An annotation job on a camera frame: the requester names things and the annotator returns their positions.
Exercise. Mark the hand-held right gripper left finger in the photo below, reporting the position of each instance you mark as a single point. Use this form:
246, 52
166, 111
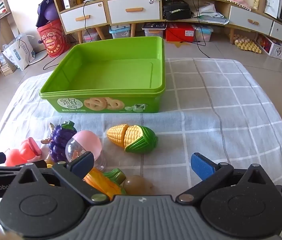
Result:
81, 162

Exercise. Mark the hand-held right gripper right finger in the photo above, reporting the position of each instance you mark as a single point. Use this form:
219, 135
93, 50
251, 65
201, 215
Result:
202, 166

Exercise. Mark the pink toy bottle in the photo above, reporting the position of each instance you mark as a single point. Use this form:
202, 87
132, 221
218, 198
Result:
18, 155

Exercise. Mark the pink clear capsule ball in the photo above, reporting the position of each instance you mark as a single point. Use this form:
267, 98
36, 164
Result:
88, 141

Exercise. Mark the purple toy grapes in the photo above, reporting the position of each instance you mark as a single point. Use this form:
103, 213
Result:
61, 140

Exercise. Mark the orange toy carrot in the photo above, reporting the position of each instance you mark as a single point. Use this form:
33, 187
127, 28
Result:
103, 182

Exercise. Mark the yellow toy corn green husk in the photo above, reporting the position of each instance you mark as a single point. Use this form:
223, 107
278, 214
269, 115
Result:
131, 137

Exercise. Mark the brown toy potato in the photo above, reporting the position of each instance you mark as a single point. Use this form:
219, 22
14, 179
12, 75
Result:
138, 185

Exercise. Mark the green plastic box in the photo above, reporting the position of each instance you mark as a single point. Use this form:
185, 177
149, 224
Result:
106, 72

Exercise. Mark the stack of books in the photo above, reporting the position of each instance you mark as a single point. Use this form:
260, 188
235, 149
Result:
6, 67

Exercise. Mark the white shopping bag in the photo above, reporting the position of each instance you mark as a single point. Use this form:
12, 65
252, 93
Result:
18, 53

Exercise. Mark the white round base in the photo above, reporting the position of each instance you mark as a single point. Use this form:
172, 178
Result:
40, 57

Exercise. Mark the yellow star floor sticker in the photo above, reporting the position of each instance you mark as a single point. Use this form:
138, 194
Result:
181, 44

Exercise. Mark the red printed bucket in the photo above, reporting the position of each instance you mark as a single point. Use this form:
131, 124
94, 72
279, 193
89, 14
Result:
52, 40

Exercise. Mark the clear storage box pink lid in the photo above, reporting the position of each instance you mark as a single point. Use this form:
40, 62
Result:
91, 36

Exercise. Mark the yellow egg tray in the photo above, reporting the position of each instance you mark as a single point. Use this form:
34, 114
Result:
247, 43

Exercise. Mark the clear storage box blue lid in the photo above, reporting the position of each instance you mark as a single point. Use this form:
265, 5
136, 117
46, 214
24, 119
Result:
203, 33
119, 32

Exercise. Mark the red cardboard box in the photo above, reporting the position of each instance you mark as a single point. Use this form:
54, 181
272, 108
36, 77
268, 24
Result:
179, 32

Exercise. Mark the white red carton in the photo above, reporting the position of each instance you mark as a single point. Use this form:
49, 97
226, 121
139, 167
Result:
273, 47

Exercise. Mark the wooden cabinet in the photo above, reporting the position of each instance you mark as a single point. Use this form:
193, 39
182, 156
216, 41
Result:
132, 30

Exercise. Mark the clear storage box dark lid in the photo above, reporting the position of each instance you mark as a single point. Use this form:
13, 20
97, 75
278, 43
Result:
153, 31

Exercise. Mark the pile of white papers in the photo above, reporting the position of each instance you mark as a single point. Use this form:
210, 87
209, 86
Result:
209, 13

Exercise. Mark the purple cap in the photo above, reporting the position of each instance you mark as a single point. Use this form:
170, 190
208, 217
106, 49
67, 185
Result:
46, 12

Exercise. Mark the black bag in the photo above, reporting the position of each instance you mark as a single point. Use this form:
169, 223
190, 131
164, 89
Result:
177, 10

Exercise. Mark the white barcode box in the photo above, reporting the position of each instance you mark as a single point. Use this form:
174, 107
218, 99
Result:
68, 1

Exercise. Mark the white paper packet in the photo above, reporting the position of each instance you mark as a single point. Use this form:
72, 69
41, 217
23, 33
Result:
272, 2

